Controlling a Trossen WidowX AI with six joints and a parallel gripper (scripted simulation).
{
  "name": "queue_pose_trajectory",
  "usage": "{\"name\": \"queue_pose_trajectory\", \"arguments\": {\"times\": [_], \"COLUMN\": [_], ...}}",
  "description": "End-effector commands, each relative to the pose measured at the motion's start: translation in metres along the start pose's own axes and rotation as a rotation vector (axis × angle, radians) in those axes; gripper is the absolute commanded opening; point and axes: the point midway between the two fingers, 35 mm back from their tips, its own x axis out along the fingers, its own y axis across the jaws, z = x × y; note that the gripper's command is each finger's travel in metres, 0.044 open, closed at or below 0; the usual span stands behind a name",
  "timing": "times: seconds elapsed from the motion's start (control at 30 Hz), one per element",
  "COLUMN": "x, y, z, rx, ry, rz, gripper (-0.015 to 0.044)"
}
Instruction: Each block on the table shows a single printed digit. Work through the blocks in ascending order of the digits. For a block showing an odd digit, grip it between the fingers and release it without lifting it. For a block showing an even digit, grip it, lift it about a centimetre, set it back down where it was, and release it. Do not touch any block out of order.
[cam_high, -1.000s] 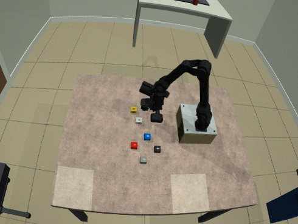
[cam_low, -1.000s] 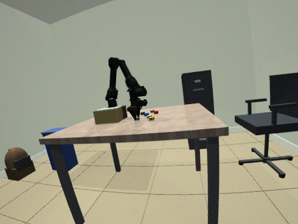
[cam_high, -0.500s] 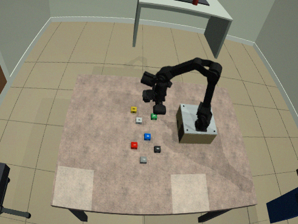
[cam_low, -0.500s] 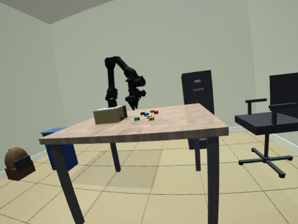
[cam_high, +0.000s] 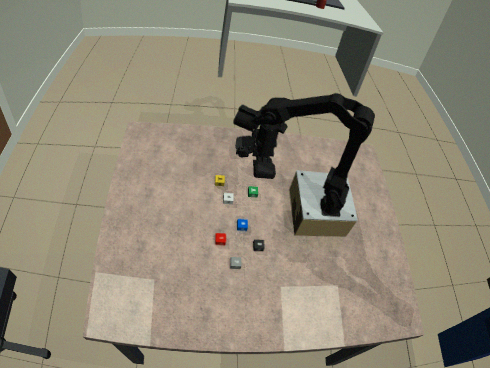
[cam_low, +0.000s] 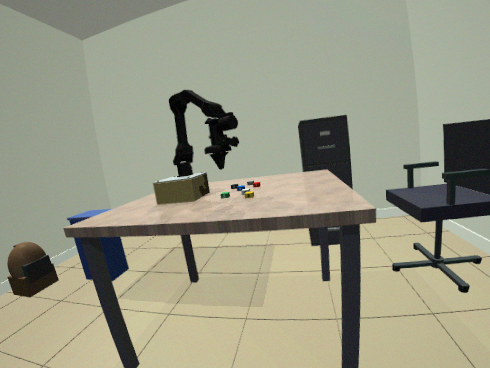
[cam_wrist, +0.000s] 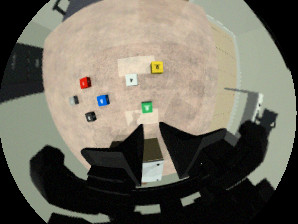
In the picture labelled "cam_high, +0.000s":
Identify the small green block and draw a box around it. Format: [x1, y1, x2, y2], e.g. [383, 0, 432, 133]
[248, 186, 258, 197]

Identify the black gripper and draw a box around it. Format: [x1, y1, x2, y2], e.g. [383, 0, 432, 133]
[252, 129, 277, 179]

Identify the blue block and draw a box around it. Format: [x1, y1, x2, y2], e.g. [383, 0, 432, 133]
[237, 219, 248, 230]

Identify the red digit block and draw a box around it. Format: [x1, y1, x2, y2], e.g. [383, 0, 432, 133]
[215, 233, 226, 246]

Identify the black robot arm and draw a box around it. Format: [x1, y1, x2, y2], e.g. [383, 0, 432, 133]
[233, 93, 375, 217]

